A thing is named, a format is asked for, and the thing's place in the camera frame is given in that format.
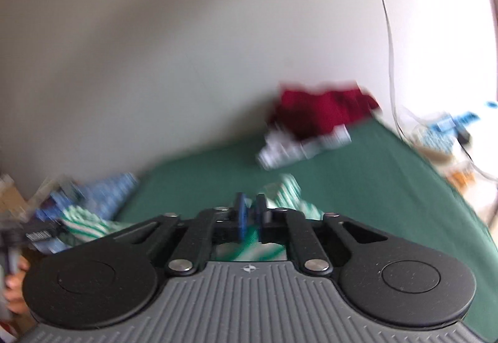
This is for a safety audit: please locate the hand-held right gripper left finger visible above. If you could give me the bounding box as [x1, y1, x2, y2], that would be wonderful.
[102, 192, 249, 277]

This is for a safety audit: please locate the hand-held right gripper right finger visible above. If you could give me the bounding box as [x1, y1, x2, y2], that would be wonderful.
[254, 194, 390, 277]

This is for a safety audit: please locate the green white striped shirt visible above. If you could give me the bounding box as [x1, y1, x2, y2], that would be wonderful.
[58, 174, 325, 262]

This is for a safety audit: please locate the person's left hand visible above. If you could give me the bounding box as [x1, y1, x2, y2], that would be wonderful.
[6, 259, 30, 314]

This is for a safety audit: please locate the white striped cloth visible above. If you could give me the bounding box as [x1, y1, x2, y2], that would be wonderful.
[257, 125, 353, 170]

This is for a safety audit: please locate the blue patterned cloth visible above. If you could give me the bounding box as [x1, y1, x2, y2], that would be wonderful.
[35, 172, 140, 254]

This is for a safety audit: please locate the dark red cloth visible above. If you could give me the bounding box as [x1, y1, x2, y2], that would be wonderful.
[266, 82, 382, 141]

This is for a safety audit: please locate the blue white packaging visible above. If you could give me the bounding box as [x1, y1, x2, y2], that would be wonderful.
[410, 107, 481, 159]

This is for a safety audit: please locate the white hanging cable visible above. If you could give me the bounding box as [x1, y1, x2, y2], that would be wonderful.
[367, 0, 405, 141]

